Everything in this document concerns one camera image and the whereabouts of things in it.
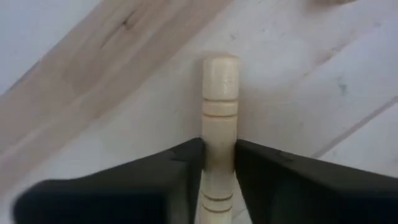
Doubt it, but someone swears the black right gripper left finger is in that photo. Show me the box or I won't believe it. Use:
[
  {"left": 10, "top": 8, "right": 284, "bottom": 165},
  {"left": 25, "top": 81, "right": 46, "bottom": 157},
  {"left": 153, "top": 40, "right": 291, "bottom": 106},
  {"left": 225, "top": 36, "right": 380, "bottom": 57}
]
[{"left": 11, "top": 137, "right": 206, "bottom": 224}]

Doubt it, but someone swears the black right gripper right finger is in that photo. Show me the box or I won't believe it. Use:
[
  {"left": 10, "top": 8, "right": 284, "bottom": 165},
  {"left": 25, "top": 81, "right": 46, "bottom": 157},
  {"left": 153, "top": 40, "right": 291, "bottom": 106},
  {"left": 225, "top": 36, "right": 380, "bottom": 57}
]
[{"left": 233, "top": 139, "right": 398, "bottom": 224}]

